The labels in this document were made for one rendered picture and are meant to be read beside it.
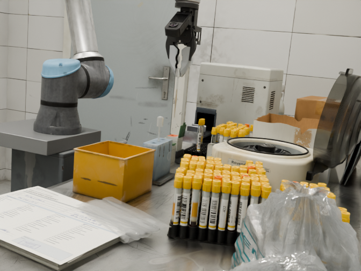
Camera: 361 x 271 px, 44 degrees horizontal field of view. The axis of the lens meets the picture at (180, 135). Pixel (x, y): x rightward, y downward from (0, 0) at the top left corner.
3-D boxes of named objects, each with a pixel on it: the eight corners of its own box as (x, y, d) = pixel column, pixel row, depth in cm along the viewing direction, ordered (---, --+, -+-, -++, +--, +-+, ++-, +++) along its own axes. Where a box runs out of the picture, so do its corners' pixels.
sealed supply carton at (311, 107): (306, 131, 226) (311, 94, 223) (355, 139, 215) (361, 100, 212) (290, 138, 199) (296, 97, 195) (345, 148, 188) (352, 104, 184)
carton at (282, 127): (263, 153, 161) (268, 111, 158) (347, 167, 151) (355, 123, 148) (246, 166, 138) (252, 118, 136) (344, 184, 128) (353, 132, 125)
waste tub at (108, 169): (105, 179, 112) (108, 140, 110) (152, 190, 106) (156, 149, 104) (70, 192, 100) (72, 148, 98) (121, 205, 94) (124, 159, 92)
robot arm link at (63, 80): (31, 98, 143) (33, 55, 140) (63, 97, 154) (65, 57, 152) (58, 104, 137) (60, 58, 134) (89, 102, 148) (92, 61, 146)
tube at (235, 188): (226, 243, 79) (232, 183, 77) (224, 239, 81) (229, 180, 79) (235, 243, 79) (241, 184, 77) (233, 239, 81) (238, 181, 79)
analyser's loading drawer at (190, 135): (199, 133, 178) (200, 120, 177) (214, 136, 176) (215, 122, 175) (179, 141, 159) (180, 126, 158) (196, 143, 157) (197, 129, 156)
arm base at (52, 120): (23, 128, 144) (24, 98, 142) (58, 125, 157) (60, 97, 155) (56, 136, 136) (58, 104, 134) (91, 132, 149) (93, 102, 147)
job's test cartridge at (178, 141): (167, 153, 141) (169, 133, 140) (181, 156, 139) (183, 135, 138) (161, 155, 137) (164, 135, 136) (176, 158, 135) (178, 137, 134)
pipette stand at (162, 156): (150, 172, 122) (153, 136, 120) (174, 177, 120) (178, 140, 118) (134, 180, 113) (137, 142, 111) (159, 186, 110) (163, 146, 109)
